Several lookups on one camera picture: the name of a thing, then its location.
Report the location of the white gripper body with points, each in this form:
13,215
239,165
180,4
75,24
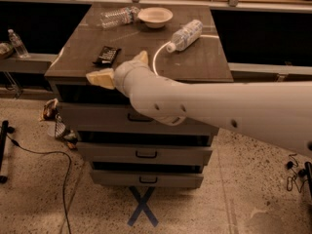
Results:
124,72

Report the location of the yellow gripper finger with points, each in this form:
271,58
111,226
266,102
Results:
103,78
141,58

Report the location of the black rxbar chocolate bar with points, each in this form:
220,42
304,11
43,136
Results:
107,56

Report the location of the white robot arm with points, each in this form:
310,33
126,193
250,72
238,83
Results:
278,113

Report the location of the crushed clear plastic bottle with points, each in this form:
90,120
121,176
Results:
119,17

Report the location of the clear water bottle white cap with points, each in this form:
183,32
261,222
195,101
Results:
184,37

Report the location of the upright water bottle on shelf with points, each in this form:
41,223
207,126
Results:
18,45

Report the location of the top grey drawer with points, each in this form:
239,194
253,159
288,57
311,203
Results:
114,118

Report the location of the grey drawer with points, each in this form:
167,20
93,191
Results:
126,178
114,118
145,154

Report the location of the white ceramic bowl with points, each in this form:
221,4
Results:
155,17

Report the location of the grey drawer cabinet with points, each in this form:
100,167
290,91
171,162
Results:
203,61

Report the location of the snack bags on floor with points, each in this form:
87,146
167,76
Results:
59,131

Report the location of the middle grey drawer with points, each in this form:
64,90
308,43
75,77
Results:
145,154

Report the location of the bowl on left shelf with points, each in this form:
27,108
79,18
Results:
6,50

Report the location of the black stand left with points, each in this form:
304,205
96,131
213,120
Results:
4,150

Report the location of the black stand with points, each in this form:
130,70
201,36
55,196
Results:
299,178
4,150

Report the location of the bottom grey drawer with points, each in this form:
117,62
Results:
126,178

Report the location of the blue tape cross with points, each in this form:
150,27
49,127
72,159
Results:
142,206

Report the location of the black stand right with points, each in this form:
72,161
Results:
299,178

